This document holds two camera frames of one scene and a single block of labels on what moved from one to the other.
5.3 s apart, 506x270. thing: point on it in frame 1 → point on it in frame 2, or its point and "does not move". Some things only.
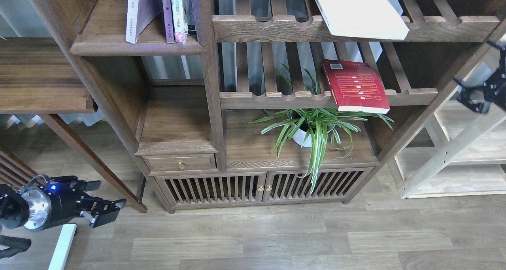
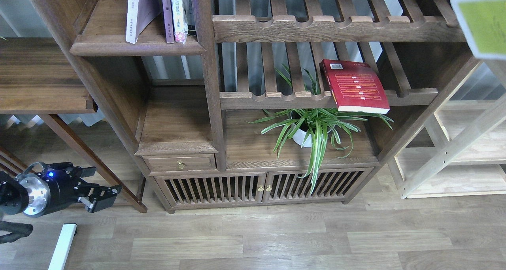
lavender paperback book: x=144 y=3 does not move
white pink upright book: x=180 y=25 does not move
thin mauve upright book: x=167 y=13 does not move
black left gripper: x=46 y=202 → x=40 y=193
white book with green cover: x=362 y=11 → x=482 y=13
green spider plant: x=314 y=129 does not move
